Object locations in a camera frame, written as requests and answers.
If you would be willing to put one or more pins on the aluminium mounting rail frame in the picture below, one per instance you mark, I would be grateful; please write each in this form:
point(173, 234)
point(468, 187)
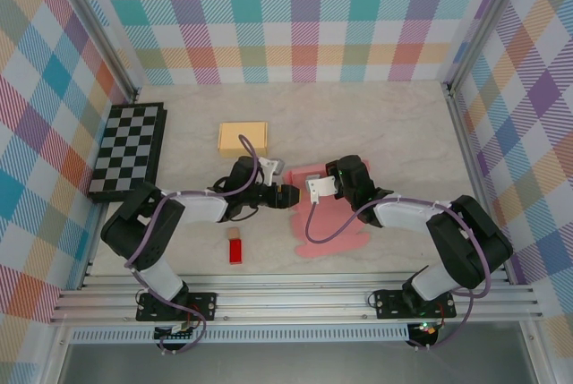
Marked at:
point(291, 299)

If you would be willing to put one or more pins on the pink paper box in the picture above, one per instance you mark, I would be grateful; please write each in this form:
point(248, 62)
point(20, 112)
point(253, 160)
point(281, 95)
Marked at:
point(331, 241)

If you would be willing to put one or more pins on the aluminium corner post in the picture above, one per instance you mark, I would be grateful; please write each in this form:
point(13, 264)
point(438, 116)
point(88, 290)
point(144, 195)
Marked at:
point(99, 26)
point(487, 21)

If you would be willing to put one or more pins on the small wooden cube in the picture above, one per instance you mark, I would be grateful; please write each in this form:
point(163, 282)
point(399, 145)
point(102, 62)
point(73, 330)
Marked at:
point(233, 233)

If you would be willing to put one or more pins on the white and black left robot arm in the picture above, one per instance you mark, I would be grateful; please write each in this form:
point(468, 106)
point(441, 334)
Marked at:
point(197, 207)

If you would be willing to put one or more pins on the red rectangular block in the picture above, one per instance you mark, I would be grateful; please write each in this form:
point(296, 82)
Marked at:
point(236, 250)

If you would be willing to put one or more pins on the black and grey checkerboard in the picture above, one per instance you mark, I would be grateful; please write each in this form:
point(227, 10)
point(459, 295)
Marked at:
point(127, 147)

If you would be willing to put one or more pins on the small circuit board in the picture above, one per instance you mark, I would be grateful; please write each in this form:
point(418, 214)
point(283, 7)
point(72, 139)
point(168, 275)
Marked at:
point(177, 332)
point(425, 329)

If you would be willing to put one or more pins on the aluminium side rail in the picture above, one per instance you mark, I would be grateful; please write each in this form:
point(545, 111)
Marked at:
point(460, 120)
point(91, 263)

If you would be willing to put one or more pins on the yellow paper box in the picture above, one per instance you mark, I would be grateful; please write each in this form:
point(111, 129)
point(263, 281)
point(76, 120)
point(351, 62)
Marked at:
point(237, 138)

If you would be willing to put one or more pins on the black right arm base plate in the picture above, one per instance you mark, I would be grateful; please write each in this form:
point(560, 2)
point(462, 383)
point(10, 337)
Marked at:
point(389, 303)

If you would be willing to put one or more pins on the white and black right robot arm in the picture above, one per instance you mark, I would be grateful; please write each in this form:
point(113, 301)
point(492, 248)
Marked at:
point(403, 216)

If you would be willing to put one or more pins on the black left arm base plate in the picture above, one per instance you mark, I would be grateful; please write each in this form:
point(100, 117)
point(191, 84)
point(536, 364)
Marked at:
point(206, 305)

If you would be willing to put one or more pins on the grey metal sheet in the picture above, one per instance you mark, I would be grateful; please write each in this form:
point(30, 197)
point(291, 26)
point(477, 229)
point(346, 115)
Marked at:
point(291, 364)

